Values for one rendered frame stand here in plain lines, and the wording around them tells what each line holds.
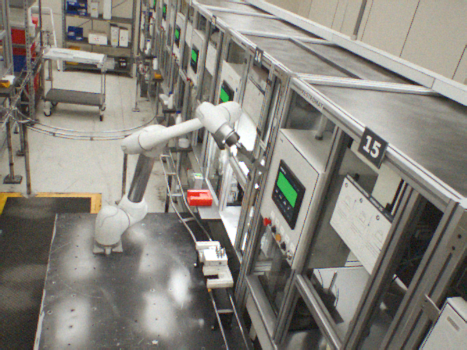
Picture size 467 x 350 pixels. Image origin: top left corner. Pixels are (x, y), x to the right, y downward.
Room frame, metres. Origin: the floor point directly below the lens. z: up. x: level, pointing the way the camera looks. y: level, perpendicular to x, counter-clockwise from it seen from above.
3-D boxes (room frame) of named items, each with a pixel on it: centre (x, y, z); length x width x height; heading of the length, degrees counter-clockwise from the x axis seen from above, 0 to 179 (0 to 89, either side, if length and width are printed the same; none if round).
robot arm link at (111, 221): (2.13, 0.71, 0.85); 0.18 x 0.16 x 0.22; 155
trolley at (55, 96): (5.77, 2.50, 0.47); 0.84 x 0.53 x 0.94; 104
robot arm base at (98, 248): (2.10, 0.71, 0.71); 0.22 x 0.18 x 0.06; 20
